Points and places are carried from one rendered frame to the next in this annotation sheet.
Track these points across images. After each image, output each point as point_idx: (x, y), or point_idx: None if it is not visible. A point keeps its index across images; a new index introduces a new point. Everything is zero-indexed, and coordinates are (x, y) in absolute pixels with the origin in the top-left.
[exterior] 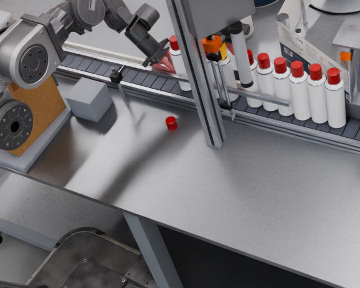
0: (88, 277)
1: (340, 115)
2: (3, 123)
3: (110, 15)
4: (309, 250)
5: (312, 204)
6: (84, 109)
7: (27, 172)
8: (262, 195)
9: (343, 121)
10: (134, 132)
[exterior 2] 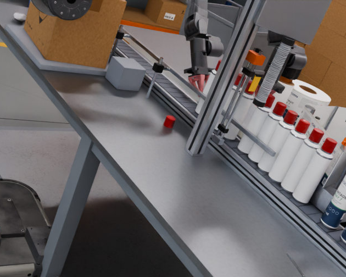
0: None
1: (309, 188)
2: None
3: (192, 20)
4: (211, 245)
5: (238, 227)
6: (117, 72)
7: (40, 70)
8: (201, 194)
9: (307, 198)
10: (138, 109)
